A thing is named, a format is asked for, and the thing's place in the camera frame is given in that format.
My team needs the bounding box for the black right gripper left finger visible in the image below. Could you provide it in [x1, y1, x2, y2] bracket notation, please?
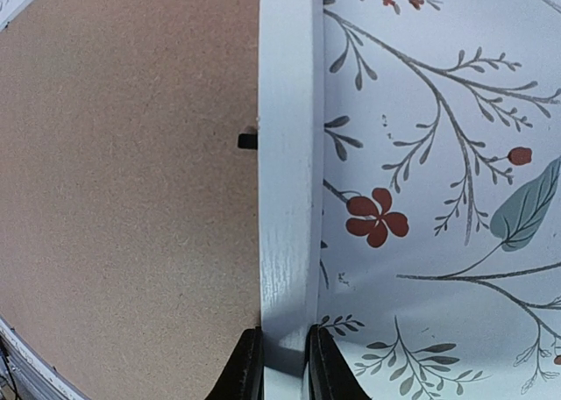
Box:
[206, 326, 264, 400]

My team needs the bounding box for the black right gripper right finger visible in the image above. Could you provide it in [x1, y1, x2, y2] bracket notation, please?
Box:
[309, 325, 371, 400]

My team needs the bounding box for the brown cardboard backing board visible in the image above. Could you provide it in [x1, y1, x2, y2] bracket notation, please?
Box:
[1, 0, 259, 399]

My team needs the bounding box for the white picture frame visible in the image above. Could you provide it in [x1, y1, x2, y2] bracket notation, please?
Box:
[1, 0, 322, 399]

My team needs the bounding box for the floral patterned table mat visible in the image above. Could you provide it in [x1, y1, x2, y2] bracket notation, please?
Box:
[318, 0, 560, 399]

